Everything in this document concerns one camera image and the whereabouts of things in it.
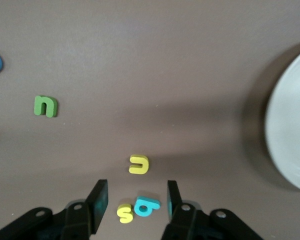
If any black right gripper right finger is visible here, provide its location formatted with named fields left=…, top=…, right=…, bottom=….
left=161, top=180, right=266, bottom=240

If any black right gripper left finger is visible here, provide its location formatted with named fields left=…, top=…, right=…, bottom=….
left=0, top=179, right=109, bottom=240

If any teal letter b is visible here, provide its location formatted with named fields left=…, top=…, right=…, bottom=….
left=134, top=196, right=161, bottom=218

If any yellow letter s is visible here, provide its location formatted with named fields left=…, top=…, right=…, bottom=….
left=116, top=203, right=135, bottom=224

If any yellow letter u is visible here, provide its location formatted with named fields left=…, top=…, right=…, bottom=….
left=128, top=154, right=150, bottom=175

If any green letter n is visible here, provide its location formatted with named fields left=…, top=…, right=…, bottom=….
left=33, top=95, right=59, bottom=118

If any beige round plate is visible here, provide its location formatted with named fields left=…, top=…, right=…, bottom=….
left=264, top=44, right=300, bottom=194

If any brown table cover sheet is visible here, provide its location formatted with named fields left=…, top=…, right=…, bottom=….
left=0, top=0, right=300, bottom=240

